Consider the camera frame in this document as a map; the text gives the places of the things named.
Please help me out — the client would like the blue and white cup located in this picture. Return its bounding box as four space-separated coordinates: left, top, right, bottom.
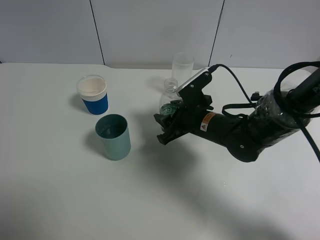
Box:
76 75 109 116

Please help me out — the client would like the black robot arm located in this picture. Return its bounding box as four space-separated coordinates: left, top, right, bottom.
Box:
154 61 320 163

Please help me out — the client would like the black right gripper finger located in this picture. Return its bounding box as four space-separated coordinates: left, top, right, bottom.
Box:
153 99 183 130

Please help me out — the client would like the tall clear glass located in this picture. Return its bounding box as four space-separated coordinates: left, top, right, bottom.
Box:
171 52 194 86

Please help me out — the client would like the teal green plastic cup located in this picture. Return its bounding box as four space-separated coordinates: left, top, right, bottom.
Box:
95 114 131 161

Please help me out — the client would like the clear plastic water bottle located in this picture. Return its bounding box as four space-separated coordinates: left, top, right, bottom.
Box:
159 78 182 110

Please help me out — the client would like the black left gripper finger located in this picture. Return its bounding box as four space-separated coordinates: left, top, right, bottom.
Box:
157 109 190 145

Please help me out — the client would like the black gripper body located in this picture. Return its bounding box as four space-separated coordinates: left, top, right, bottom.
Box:
173 95 214 137

